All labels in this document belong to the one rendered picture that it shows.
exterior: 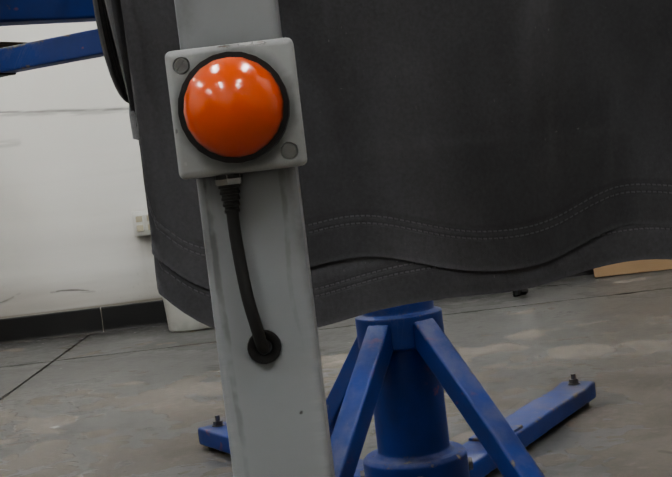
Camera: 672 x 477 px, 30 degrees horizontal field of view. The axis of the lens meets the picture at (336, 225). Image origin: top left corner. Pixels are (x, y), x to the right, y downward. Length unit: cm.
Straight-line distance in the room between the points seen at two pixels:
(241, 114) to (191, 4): 6
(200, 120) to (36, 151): 510
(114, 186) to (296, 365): 500
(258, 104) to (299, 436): 14
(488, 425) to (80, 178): 375
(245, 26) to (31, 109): 508
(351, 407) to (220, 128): 156
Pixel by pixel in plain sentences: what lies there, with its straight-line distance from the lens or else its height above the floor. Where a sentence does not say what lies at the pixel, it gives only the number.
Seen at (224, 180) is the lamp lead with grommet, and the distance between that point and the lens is 49.
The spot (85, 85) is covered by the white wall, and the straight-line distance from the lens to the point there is 552.
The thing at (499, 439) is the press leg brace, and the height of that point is 17.
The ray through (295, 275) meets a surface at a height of 58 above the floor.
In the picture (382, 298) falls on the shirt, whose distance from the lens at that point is 79.
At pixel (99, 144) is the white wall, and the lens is 551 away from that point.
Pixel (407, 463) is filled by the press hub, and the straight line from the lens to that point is 213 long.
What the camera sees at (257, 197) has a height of 61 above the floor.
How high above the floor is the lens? 63
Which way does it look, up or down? 3 degrees down
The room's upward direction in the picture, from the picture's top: 7 degrees counter-clockwise
